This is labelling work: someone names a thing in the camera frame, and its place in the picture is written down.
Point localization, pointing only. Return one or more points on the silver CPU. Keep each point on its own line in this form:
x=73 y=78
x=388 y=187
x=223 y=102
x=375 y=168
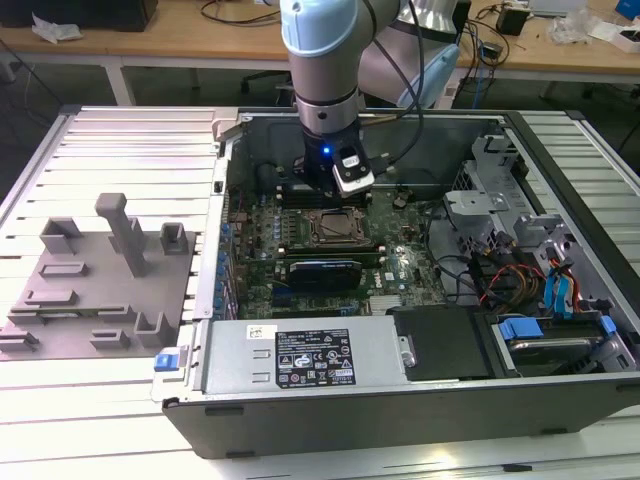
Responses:
x=341 y=228

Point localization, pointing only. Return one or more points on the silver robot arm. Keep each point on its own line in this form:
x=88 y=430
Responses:
x=320 y=65

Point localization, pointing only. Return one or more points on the CPU socket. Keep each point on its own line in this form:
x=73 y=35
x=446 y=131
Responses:
x=311 y=227

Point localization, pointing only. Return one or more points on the silver coin cell battery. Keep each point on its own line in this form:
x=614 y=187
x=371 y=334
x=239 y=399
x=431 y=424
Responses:
x=400 y=201

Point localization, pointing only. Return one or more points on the green RAM stick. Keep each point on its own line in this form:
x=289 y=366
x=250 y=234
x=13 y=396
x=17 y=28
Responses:
x=345 y=256

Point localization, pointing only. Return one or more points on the black graphics card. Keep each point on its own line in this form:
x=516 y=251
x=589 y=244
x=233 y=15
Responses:
x=325 y=275

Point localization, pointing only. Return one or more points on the silver chipset heatsink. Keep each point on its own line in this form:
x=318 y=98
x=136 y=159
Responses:
x=385 y=303

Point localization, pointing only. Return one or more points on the metal disk bay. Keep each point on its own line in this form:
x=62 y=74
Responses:
x=475 y=200
x=535 y=225

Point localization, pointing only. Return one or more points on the green motherboard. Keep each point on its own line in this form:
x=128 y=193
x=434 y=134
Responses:
x=422 y=292

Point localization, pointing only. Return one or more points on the wooden desk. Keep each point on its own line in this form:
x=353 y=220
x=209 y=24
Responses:
x=175 y=47

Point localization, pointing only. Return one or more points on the black computer tower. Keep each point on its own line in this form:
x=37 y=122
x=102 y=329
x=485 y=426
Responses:
x=464 y=15

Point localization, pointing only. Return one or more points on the grey power supply unit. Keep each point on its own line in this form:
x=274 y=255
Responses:
x=225 y=350

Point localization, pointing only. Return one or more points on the black plastic shroud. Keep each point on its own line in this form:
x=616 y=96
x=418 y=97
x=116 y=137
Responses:
x=440 y=345

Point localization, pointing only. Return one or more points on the small black adapter box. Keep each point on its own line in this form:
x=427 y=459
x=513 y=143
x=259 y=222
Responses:
x=512 y=21

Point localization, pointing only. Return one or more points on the grey parts rack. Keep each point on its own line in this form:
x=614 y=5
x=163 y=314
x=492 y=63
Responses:
x=100 y=280

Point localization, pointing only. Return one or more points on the blue case latch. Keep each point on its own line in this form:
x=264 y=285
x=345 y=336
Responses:
x=166 y=361

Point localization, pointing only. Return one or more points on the blue disk carrier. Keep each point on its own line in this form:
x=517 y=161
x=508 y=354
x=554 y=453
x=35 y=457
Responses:
x=520 y=330

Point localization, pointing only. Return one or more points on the black equipment case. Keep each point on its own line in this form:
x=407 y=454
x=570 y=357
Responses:
x=75 y=12

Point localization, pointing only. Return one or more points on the clear plastic bags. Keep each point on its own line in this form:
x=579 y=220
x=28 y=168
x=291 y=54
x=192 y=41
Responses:
x=575 y=27

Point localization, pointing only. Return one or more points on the crumpled white plastic bag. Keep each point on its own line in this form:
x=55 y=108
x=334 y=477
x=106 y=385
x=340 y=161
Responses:
x=55 y=30

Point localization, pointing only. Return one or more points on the hard disk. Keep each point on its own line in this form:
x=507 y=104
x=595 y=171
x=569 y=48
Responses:
x=550 y=355

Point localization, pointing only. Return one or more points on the small white box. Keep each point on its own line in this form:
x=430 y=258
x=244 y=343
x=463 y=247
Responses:
x=630 y=40

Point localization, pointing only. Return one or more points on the blue box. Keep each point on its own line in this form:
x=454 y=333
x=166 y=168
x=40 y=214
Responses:
x=631 y=7

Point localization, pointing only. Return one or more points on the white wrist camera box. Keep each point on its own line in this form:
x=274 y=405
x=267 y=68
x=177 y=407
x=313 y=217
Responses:
x=352 y=175

